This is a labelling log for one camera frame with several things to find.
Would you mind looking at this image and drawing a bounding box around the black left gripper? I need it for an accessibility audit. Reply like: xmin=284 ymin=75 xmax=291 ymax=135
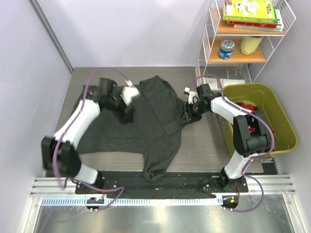
xmin=104 ymin=90 xmax=137 ymax=125

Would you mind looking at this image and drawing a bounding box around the perforated cable duct strip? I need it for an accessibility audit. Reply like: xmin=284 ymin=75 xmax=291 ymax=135
xmin=41 ymin=196 xmax=223 ymax=207

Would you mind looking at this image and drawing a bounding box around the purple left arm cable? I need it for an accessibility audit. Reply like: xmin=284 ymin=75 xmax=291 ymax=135
xmin=52 ymin=67 xmax=133 ymax=212

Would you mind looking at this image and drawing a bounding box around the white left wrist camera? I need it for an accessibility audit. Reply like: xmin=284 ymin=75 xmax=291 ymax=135
xmin=121 ymin=80 xmax=140 ymax=106

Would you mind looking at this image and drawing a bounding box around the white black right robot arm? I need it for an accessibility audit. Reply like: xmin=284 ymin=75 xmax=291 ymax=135
xmin=182 ymin=84 xmax=273 ymax=192

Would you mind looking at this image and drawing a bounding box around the white wire shelf rack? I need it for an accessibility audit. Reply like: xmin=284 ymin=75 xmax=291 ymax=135
xmin=195 ymin=0 xmax=296 ymax=83

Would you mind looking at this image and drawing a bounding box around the blue white tin can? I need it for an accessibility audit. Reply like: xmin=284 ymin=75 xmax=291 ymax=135
xmin=218 ymin=40 xmax=235 ymax=60

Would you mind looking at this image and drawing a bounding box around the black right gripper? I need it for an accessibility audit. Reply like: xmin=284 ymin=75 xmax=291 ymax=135
xmin=180 ymin=101 xmax=208 ymax=125

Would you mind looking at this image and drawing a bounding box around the olive green plastic bin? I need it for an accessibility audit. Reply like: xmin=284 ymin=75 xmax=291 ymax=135
xmin=223 ymin=83 xmax=298 ymax=159

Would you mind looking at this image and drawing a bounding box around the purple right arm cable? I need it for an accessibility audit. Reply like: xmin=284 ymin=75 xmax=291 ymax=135
xmin=186 ymin=74 xmax=275 ymax=212

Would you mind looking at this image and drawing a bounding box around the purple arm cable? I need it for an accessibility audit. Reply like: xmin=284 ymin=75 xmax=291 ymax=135
xmin=186 ymin=74 xmax=275 ymax=212
xmin=52 ymin=67 xmax=133 ymax=212

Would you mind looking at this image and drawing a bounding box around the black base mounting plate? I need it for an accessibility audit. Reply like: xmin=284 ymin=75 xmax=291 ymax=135
xmin=75 ymin=170 xmax=249 ymax=199

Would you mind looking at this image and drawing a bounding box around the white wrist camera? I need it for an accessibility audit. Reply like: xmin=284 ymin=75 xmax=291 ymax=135
xmin=121 ymin=80 xmax=140 ymax=106
xmin=184 ymin=87 xmax=200 ymax=104

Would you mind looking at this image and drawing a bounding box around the grey pinstriped long sleeve shirt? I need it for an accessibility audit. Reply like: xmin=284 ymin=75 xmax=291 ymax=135
xmin=77 ymin=76 xmax=187 ymax=182

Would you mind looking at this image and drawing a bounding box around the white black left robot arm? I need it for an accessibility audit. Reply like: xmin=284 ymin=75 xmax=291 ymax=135
xmin=41 ymin=78 xmax=140 ymax=194

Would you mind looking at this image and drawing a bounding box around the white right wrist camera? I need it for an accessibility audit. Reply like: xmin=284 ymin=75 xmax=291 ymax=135
xmin=184 ymin=87 xmax=200 ymax=104

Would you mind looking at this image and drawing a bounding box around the pale yellow faceted vase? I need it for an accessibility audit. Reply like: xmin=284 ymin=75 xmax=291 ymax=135
xmin=241 ymin=36 xmax=263 ymax=55

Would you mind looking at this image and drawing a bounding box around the green board game box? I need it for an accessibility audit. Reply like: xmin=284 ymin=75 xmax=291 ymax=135
xmin=223 ymin=0 xmax=276 ymax=24

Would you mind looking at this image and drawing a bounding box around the grey booklet with papers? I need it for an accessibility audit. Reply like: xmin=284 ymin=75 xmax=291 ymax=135
xmin=200 ymin=67 xmax=245 ymax=92

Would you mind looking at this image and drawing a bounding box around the teal book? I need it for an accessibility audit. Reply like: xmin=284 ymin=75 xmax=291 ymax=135
xmin=233 ymin=9 xmax=284 ymax=32

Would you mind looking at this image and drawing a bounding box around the red black plaid shirt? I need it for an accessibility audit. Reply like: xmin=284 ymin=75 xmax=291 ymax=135
xmin=232 ymin=102 xmax=274 ymax=155

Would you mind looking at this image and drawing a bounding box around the aluminium extrusion rail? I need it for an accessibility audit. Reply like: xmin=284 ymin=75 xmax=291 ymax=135
xmin=30 ymin=175 xmax=295 ymax=197

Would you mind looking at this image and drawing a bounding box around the red book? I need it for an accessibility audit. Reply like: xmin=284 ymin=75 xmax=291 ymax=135
xmin=227 ymin=21 xmax=278 ymax=28

